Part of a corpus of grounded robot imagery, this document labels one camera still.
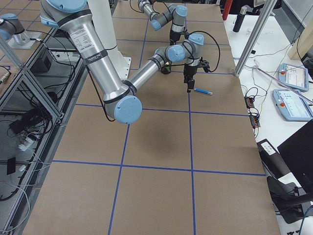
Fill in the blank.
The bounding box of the black thermos bottle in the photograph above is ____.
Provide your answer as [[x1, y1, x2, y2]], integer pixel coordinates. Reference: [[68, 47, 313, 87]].
[[233, 6, 247, 33]]

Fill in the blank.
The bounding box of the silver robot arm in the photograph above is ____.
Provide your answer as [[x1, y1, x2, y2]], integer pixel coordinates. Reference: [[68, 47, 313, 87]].
[[129, 0, 188, 46], [40, 0, 204, 124]]

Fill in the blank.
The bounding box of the near blue teach pendant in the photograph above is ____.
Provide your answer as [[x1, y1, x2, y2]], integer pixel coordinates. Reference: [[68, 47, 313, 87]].
[[272, 89, 313, 121]]

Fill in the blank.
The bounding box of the blue highlighter pen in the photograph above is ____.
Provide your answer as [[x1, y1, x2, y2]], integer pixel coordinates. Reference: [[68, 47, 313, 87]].
[[194, 88, 213, 95]]

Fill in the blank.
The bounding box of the aluminium frame post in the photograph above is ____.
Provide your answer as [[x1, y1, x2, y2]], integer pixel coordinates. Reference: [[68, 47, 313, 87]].
[[233, 0, 277, 77]]

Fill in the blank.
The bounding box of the blue teach pendant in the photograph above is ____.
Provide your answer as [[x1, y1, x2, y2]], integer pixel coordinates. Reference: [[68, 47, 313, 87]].
[[272, 89, 313, 121], [277, 63, 309, 92]]

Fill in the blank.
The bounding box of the far blue teach pendant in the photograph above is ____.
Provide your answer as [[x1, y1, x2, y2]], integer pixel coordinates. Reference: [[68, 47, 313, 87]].
[[277, 63, 309, 92]]

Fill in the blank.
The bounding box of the black label box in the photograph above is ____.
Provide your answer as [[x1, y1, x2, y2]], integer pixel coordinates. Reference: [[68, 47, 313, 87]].
[[257, 139, 291, 179]]

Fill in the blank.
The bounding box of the black monitor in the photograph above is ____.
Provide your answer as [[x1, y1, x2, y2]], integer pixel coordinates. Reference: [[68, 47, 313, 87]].
[[278, 120, 313, 193]]

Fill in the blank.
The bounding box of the metal rod white stand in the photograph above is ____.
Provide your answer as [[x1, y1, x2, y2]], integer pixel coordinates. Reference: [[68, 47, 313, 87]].
[[256, 68, 313, 104]]

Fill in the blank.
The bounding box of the black mesh pen holder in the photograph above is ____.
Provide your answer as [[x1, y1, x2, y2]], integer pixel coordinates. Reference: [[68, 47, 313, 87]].
[[161, 62, 171, 74]]

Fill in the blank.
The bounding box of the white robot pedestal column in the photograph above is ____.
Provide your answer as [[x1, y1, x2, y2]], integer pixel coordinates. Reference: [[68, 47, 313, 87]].
[[87, 0, 131, 80]]

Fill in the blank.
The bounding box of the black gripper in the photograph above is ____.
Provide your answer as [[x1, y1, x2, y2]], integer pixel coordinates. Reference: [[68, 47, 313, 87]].
[[183, 65, 197, 93], [169, 31, 181, 46]]

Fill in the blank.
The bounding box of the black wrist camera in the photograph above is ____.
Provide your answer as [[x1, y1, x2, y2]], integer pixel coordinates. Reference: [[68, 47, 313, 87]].
[[198, 60, 210, 73]]

